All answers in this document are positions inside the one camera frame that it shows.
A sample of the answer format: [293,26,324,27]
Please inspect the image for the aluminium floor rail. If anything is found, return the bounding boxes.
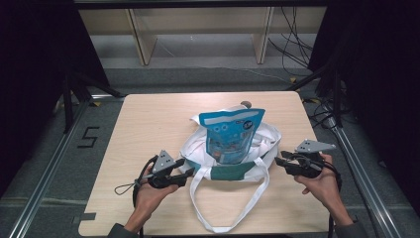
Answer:
[325,115,403,238]
[8,95,93,238]

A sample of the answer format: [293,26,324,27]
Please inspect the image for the white tote bag coloured patches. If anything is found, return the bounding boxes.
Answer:
[177,105,283,234]

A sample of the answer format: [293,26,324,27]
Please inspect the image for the grey tape strip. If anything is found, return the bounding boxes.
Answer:
[71,212,97,225]

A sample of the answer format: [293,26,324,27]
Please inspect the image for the blue refill pouch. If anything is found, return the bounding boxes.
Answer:
[198,107,266,166]

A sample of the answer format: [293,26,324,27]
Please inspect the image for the black metal stand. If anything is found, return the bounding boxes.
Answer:
[286,59,344,129]
[61,70,124,134]

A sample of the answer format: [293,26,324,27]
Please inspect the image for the light wooden shelf unit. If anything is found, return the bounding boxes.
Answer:
[78,6,328,66]

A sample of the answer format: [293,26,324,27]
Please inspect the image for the black cables beside rail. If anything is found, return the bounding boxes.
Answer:
[301,95,360,131]

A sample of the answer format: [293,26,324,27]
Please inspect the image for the bundle of black cables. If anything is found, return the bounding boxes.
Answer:
[267,6,315,77]

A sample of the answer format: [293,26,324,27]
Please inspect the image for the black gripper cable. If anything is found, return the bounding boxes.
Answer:
[321,160,344,238]
[132,154,160,238]

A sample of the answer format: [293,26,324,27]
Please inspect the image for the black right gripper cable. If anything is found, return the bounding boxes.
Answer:
[321,160,344,238]

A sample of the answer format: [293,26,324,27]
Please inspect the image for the dark curtain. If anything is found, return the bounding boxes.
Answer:
[0,0,111,197]
[307,0,420,207]

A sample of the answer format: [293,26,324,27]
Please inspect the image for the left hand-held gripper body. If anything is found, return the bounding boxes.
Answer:
[148,150,182,190]

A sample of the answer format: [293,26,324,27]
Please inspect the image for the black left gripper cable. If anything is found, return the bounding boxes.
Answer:
[132,154,160,238]

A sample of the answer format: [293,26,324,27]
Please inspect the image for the person's right hand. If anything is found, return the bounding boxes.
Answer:
[294,153,342,208]

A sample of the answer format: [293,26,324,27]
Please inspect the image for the grey cord loop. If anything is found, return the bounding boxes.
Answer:
[114,179,142,196]

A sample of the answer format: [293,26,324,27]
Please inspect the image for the person's left hand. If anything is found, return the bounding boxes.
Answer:
[134,166,180,214]

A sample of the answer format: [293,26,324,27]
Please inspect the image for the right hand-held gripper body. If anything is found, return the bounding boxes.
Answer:
[289,139,337,180]

